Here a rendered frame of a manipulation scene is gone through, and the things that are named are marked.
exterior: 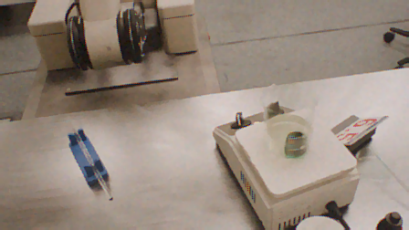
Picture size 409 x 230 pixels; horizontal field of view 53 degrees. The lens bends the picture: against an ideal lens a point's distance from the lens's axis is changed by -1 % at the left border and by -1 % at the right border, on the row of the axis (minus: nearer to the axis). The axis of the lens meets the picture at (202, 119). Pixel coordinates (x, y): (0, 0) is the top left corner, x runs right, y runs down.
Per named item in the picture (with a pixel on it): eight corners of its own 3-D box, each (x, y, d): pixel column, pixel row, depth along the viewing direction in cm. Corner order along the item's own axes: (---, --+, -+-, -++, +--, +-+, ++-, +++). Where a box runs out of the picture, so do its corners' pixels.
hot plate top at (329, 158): (232, 135, 56) (232, 130, 56) (309, 109, 59) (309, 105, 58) (272, 201, 48) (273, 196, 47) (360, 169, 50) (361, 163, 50)
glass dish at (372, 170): (361, 151, 63) (364, 141, 61) (398, 166, 60) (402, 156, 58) (347, 173, 60) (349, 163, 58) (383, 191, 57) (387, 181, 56)
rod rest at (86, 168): (69, 147, 69) (62, 131, 66) (89, 138, 70) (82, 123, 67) (89, 186, 62) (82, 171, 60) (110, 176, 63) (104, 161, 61)
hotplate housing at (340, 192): (212, 140, 67) (208, 102, 62) (283, 116, 70) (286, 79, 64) (276, 255, 51) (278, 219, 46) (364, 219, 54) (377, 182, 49)
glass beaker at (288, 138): (299, 125, 56) (305, 75, 50) (319, 158, 51) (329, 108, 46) (251, 136, 55) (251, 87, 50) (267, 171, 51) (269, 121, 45)
